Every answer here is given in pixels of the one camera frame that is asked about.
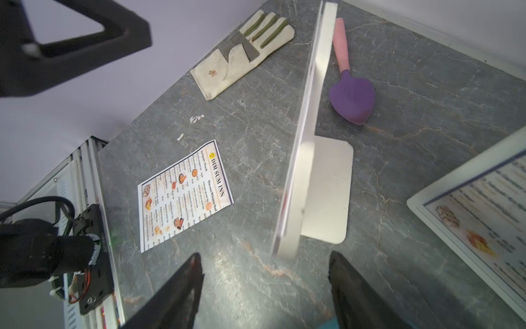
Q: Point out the Dim Sum Inn menu sheet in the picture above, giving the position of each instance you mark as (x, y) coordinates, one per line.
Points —
(182, 195)

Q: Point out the pink purple toy trowel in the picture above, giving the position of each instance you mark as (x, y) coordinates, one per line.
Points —
(352, 98)

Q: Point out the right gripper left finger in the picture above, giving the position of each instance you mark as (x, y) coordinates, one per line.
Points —
(176, 304)

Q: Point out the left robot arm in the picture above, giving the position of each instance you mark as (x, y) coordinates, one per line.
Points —
(31, 249)

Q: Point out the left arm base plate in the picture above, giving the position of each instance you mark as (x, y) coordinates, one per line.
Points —
(99, 284)

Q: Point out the white green work glove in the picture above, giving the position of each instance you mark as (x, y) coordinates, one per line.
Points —
(247, 48)

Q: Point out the white menu holder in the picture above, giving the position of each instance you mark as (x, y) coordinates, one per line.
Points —
(497, 154)
(316, 197)

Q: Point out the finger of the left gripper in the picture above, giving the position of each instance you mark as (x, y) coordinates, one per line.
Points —
(29, 67)

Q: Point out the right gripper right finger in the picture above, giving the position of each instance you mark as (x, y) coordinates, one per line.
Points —
(356, 303)

